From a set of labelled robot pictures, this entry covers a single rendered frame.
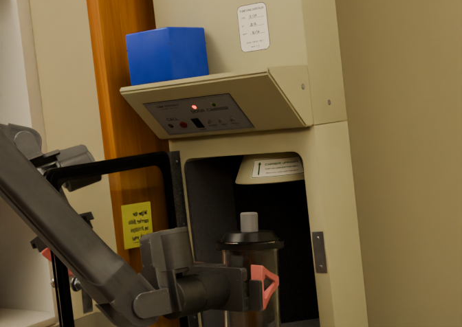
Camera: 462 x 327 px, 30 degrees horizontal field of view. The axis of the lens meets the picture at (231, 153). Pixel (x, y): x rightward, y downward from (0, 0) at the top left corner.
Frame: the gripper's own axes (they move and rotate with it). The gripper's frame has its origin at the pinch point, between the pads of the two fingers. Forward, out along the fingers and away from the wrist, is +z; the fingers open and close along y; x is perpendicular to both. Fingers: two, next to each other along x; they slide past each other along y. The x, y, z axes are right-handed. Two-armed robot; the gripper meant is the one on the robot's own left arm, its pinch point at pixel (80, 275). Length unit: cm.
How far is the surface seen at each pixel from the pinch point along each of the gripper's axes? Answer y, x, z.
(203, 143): -19.2, -21.9, -12.8
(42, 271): 85, -66, -22
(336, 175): -37.6, -26.8, 4.0
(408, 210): -28, -65, 13
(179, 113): -22.7, -14.7, -17.6
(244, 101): -36.1, -13.8, -12.2
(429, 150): -38, -65, 4
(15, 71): 62, -66, -76
